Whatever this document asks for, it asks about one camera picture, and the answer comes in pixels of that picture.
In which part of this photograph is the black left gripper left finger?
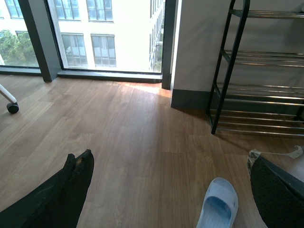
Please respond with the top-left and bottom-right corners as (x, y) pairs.
(0, 149), (94, 228)

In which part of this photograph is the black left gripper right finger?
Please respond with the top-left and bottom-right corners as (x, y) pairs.
(247, 149), (304, 228)

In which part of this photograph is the light blue slide slipper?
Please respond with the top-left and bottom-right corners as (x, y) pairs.
(196, 178), (238, 228)

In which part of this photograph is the black metal shoe rack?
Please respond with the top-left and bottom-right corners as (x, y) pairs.
(206, 0), (304, 137)

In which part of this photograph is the beige chair with castors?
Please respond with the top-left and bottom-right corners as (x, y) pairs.
(0, 85), (19, 114)

